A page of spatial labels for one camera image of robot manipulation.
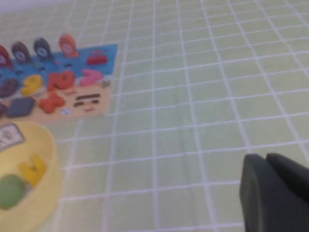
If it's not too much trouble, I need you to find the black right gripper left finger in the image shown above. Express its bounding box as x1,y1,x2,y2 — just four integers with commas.
239,153,309,232

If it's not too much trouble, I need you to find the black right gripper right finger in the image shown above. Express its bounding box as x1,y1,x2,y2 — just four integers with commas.
265,152,309,205

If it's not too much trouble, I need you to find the pink greater-than sign piece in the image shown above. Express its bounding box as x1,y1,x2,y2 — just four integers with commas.
79,69,105,87

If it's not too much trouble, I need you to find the red minus sign piece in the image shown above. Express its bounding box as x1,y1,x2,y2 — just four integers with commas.
86,54,109,66

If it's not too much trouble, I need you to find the colourful wooden puzzle board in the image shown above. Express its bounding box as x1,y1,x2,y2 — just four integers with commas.
0,43,119,119

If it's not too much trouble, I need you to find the yellow plastic bowl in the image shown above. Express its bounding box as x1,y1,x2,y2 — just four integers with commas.
0,121,64,232

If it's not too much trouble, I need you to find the yellow equals sign piece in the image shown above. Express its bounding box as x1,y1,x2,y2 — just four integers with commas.
18,154,48,187

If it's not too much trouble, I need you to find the orange plus sign piece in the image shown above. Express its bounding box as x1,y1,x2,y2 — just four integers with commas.
38,91,66,114

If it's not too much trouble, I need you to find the orange number ten piece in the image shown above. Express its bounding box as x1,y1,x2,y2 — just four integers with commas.
46,70,76,92

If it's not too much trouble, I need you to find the orange fish piece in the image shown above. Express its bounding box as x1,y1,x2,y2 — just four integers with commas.
58,33,80,58

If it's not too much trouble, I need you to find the green circle piece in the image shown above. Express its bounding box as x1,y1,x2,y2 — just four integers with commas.
0,174,28,211

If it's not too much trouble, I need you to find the yellow number nine piece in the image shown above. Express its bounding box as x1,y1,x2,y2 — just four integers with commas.
20,73,43,96

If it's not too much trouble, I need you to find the dark blue square piece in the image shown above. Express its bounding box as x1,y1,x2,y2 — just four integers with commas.
5,96,36,119

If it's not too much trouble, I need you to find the dark blue fish piece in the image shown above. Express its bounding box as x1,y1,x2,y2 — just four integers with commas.
33,37,54,61

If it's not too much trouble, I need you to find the dark brown number eight piece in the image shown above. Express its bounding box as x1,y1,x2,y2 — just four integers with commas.
0,78,20,99

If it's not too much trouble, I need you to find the dark brown fish piece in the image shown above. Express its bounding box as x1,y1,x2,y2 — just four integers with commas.
11,41,32,64

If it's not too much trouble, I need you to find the red fish piece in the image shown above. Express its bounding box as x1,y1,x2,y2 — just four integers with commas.
0,45,13,68

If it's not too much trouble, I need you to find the green checked tablecloth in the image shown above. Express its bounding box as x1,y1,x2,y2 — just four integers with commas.
0,0,309,232

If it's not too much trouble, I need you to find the paper label on yellow rim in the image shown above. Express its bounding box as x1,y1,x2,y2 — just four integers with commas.
0,122,26,152

